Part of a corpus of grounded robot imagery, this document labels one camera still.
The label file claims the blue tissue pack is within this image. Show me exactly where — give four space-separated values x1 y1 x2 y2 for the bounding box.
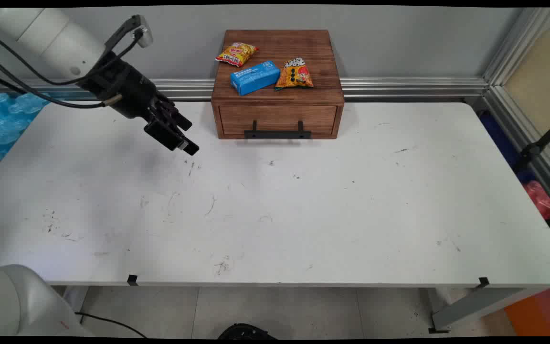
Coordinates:
230 61 281 96

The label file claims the aluminium rail along wall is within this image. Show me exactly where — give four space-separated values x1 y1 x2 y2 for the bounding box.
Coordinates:
0 77 488 102

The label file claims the orange box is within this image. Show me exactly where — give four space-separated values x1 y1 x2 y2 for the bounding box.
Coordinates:
504 288 550 337

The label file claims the red plastic bag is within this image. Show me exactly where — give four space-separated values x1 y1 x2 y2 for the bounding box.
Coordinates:
523 180 550 220

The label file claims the black stand pole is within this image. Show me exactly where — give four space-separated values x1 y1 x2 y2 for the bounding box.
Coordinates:
513 112 550 173

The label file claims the wooden drawer with black handle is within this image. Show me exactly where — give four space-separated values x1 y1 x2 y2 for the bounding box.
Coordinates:
219 105 338 140

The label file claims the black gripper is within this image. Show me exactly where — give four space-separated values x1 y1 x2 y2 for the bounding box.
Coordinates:
78 52 200 156

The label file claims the grey table leg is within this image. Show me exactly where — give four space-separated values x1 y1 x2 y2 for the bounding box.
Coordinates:
428 287 545 334

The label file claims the yellow red snack bag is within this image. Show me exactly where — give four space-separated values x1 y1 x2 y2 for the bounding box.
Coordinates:
215 42 259 67

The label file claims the blue crate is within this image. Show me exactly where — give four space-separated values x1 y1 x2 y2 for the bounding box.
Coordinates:
477 111 534 184

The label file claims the orange snack bag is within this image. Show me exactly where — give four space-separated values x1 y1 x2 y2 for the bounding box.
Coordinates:
275 57 314 91

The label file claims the brown wooden drawer cabinet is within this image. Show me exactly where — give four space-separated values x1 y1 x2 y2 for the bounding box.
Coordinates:
211 30 345 140

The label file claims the black round floor object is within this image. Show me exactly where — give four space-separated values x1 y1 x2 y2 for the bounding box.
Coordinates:
217 323 278 340

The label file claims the black cable on floor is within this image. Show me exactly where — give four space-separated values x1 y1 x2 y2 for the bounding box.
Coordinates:
74 312 148 339

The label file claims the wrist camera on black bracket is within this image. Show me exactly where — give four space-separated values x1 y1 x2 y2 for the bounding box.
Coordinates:
105 14 154 49

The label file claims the blue bubble wrap sheet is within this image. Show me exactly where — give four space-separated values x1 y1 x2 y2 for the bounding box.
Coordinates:
0 92 50 180

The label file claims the black cable to wrist camera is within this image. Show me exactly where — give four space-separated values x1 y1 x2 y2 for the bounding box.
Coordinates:
0 30 144 86

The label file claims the aluminium corner frame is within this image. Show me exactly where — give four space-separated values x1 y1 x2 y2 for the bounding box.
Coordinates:
483 7 550 213

